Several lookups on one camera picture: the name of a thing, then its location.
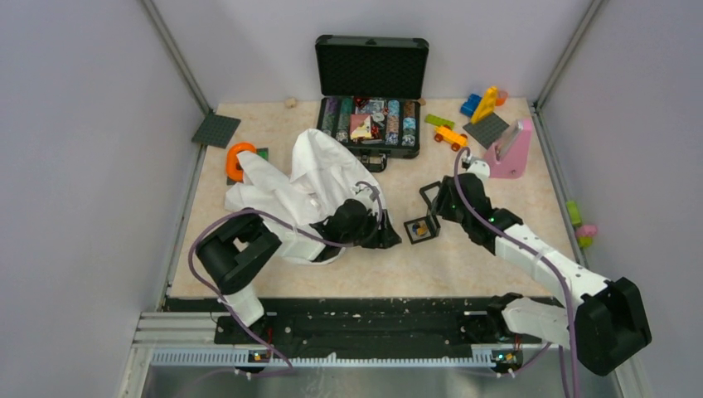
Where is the yellow toy car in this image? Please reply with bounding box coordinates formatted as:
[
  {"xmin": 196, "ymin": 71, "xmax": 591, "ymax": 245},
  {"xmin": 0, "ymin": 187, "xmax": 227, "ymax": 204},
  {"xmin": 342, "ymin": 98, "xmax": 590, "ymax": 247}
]
[{"xmin": 434, "ymin": 125, "xmax": 468, "ymax": 152}]

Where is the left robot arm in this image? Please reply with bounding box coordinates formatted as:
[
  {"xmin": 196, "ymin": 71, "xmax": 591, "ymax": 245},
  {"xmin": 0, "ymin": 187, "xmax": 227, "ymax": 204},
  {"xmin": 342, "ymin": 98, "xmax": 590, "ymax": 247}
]
[{"xmin": 189, "ymin": 199, "xmax": 401, "ymax": 343}]

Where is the green pink toy outside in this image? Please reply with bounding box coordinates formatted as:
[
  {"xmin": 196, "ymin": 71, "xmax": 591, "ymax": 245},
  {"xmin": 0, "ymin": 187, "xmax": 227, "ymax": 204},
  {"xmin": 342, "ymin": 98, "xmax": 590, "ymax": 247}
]
[{"xmin": 565, "ymin": 201, "xmax": 599, "ymax": 249}]

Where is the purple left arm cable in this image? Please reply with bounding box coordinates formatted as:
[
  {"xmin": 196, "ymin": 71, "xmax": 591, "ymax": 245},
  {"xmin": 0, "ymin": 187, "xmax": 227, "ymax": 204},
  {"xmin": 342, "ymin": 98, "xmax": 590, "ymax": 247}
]
[{"xmin": 187, "ymin": 181, "xmax": 385, "ymax": 379}]

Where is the black poker chip case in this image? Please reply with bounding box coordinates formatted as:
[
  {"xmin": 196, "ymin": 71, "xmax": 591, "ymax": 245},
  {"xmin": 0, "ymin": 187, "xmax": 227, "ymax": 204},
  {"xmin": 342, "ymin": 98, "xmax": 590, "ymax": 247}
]
[{"xmin": 314, "ymin": 34, "xmax": 429, "ymax": 172}]

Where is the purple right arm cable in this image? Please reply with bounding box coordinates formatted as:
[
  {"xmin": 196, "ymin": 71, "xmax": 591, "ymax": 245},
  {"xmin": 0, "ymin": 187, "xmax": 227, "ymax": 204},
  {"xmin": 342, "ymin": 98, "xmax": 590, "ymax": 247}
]
[{"xmin": 452, "ymin": 146, "xmax": 582, "ymax": 398}]

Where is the orange curved toy block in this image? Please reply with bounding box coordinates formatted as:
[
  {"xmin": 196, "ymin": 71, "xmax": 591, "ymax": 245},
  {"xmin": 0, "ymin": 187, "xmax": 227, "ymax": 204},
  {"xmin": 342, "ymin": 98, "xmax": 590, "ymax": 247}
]
[{"xmin": 225, "ymin": 142, "xmax": 257, "ymax": 183}]

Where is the dark grey baseplate left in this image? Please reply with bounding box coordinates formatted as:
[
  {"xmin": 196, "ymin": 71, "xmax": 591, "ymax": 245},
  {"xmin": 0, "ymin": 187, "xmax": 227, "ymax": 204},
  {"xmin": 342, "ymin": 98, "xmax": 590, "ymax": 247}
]
[{"xmin": 191, "ymin": 112, "xmax": 241, "ymax": 148}]

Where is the white shirt garment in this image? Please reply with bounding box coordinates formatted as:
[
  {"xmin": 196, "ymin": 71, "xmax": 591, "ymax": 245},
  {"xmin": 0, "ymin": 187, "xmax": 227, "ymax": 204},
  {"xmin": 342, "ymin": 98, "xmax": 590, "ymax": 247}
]
[{"xmin": 224, "ymin": 129, "xmax": 386, "ymax": 265}]

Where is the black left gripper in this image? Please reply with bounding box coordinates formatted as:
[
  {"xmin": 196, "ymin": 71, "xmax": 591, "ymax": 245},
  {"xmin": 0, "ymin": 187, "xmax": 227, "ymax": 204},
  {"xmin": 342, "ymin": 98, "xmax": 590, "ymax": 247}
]
[{"xmin": 341, "ymin": 209, "xmax": 401, "ymax": 249}]

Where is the blue toy brick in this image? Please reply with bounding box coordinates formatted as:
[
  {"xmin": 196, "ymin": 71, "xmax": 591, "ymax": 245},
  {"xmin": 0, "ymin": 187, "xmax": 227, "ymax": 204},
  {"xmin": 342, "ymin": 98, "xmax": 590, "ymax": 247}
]
[{"xmin": 459, "ymin": 94, "xmax": 482, "ymax": 118}]

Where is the pink phone stand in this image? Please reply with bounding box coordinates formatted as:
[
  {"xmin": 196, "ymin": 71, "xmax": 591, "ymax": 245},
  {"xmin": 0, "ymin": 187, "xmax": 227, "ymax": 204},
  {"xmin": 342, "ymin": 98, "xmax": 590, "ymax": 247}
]
[{"xmin": 483, "ymin": 119, "xmax": 534, "ymax": 179}]

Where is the lime green flat brick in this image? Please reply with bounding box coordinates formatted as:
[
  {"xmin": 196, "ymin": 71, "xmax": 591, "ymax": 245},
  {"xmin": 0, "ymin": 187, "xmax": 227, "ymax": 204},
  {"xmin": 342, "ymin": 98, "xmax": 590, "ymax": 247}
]
[{"xmin": 424, "ymin": 114, "xmax": 455, "ymax": 129}]

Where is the orange small toy piece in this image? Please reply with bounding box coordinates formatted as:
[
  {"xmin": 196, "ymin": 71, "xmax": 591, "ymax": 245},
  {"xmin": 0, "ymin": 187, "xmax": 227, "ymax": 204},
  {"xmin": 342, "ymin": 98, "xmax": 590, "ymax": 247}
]
[{"xmin": 495, "ymin": 90, "xmax": 509, "ymax": 107}]

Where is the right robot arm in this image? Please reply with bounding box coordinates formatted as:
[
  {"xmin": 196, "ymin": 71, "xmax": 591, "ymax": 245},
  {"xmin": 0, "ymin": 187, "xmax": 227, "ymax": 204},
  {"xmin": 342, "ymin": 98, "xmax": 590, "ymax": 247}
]
[{"xmin": 429, "ymin": 155, "xmax": 652, "ymax": 376}]

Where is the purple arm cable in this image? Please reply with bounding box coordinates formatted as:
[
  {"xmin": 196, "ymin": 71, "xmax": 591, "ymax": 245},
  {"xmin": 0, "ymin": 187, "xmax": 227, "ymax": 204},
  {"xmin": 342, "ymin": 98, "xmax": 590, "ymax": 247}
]
[
  {"xmin": 187, "ymin": 181, "xmax": 385, "ymax": 379},
  {"xmin": 452, "ymin": 146, "xmax": 582, "ymax": 398}
]

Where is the dark grey baseplate right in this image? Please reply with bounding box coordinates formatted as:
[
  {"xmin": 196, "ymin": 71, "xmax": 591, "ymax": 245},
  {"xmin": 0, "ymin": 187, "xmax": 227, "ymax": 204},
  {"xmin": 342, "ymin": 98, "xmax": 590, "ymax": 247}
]
[{"xmin": 463, "ymin": 113, "xmax": 509, "ymax": 149}]

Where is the yellow triangular toy block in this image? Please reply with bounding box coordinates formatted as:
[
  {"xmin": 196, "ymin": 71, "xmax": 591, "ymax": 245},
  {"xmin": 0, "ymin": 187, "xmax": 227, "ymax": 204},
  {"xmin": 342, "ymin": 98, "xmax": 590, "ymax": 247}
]
[{"xmin": 470, "ymin": 86, "xmax": 498, "ymax": 124}]

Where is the black square frame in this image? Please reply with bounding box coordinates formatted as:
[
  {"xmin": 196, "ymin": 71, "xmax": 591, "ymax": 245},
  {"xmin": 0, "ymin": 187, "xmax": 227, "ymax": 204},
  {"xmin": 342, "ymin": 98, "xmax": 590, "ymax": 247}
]
[
  {"xmin": 404, "ymin": 215, "xmax": 441, "ymax": 245},
  {"xmin": 419, "ymin": 181, "xmax": 442, "ymax": 216}
]

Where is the colourful round enamel brooch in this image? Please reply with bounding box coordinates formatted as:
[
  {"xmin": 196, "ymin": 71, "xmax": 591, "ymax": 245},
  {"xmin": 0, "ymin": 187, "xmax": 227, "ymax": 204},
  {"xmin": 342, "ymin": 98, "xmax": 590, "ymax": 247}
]
[{"xmin": 412, "ymin": 222, "xmax": 429, "ymax": 237}]

